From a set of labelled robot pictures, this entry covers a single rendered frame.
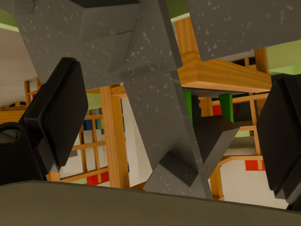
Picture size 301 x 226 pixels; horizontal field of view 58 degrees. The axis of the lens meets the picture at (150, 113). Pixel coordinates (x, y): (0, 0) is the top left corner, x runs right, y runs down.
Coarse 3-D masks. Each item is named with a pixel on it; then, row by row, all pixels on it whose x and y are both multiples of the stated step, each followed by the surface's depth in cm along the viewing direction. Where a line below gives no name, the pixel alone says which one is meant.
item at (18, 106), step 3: (15, 102) 796; (18, 102) 797; (6, 105) 838; (9, 105) 829; (15, 105) 797; (18, 105) 796; (21, 105) 803; (24, 105) 809; (0, 108) 864; (3, 108) 867; (9, 108) 823; (12, 108) 815; (15, 108) 803; (18, 108) 796; (21, 108) 804; (24, 108) 810
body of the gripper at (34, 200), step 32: (0, 192) 7; (32, 192) 7; (64, 192) 7; (96, 192) 7; (128, 192) 7; (0, 224) 6; (32, 224) 6; (64, 224) 6; (96, 224) 6; (128, 224) 6; (160, 224) 6; (192, 224) 6; (224, 224) 6; (256, 224) 6; (288, 224) 6
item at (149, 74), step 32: (160, 0) 18; (32, 32) 25; (160, 32) 19; (128, 64) 21; (160, 64) 20; (128, 96) 22; (160, 96) 21; (160, 128) 22; (192, 128) 21; (160, 160) 21; (192, 160) 21; (160, 192) 22; (192, 192) 23
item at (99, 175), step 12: (24, 84) 521; (84, 120) 574; (96, 120) 595; (84, 144) 552; (96, 144) 577; (72, 156) 535; (84, 156) 607; (96, 156) 579; (84, 168) 603; (96, 168) 579; (48, 180) 485; (60, 180) 500; (72, 180) 519; (84, 180) 552; (96, 180) 575; (108, 180) 604
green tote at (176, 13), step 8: (168, 0) 31; (176, 0) 31; (184, 0) 30; (168, 8) 31; (176, 8) 31; (184, 8) 30; (0, 16) 27; (8, 16) 28; (176, 16) 31; (184, 16) 31; (0, 24) 27; (8, 24) 28
